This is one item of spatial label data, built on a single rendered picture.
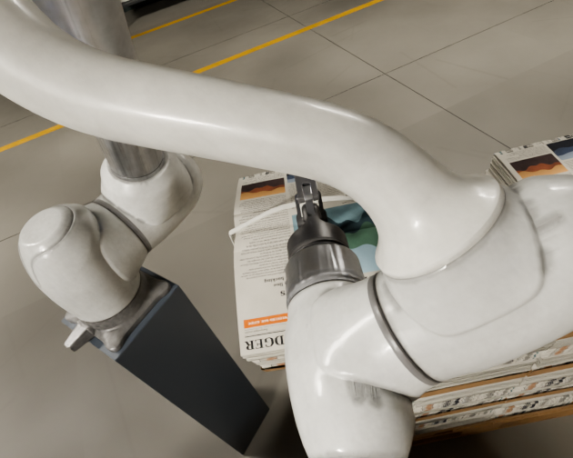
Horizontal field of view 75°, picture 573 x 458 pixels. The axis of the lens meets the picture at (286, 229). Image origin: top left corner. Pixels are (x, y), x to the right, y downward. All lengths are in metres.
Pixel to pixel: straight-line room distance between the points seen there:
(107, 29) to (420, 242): 0.46
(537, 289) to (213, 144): 0.22
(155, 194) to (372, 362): 0.56
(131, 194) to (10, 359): 1.92
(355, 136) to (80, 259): 0.60
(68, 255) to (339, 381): 0.55
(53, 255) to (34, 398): 1.66
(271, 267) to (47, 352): 1.95
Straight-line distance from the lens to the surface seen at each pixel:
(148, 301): 0.89
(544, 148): 1.06
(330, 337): 0.32
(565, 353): 1.14
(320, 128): 0.25
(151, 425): 1.96
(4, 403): 2.47
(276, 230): 0.66
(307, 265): 0.39
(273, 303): 0.60
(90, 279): 0.78
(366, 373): 0.31
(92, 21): 0.56
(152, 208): 0.78
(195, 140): 0.27
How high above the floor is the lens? 1.68
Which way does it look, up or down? 48 degrees down
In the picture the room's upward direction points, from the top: 15 degrees counter-clockwise
